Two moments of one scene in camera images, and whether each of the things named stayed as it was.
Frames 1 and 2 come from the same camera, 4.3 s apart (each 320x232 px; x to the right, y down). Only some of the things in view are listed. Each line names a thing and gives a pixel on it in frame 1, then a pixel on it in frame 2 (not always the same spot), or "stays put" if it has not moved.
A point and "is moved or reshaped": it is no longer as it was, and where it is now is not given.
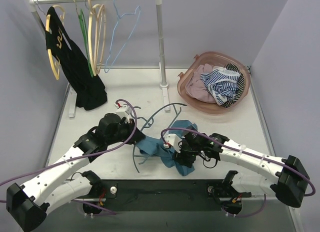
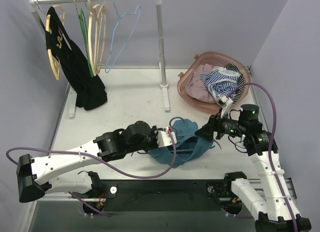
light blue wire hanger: (118, 17) stays put
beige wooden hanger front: (95, 8) stays put
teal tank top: (166, 149) is moved or reshaped
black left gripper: (130, 132) to (153, 138)
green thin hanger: (81, 14) stays put
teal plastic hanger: (151, 122) is moved or reshaped
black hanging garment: (90, 92) stays put
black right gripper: (183, 151) to (212, 127)
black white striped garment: (241, 81) stays put
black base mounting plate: (164, 195) stays put
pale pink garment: (196, 87) stays put
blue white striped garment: (223, 82) stays put
